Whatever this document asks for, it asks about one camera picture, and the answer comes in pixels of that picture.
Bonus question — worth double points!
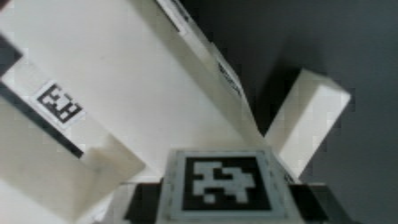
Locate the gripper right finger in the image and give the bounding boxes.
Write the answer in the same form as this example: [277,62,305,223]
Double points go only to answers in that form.
[289,184,359,224]

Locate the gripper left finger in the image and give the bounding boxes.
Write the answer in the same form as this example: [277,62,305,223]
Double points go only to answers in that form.
[105,183,161,224]

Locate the white leg cube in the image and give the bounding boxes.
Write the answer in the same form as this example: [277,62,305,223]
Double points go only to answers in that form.
[154,150,304,224]

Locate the white chair back frame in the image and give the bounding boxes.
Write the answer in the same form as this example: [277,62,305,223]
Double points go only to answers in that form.
[0,0,263,224]

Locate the white U-shaped obstacle fence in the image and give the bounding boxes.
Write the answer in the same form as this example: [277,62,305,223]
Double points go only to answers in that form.
[265,69,352,178]

